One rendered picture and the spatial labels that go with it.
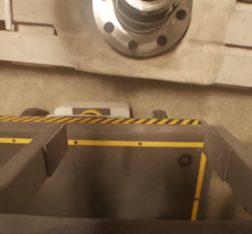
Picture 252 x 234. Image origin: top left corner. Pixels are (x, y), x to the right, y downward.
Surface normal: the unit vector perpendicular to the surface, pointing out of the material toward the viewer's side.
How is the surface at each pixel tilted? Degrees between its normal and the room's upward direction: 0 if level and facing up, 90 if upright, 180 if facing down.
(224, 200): 0
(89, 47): 41
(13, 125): 0
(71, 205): 0
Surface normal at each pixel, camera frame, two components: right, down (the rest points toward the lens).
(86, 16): 0.78, -0.10
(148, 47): -0.04, 0.30
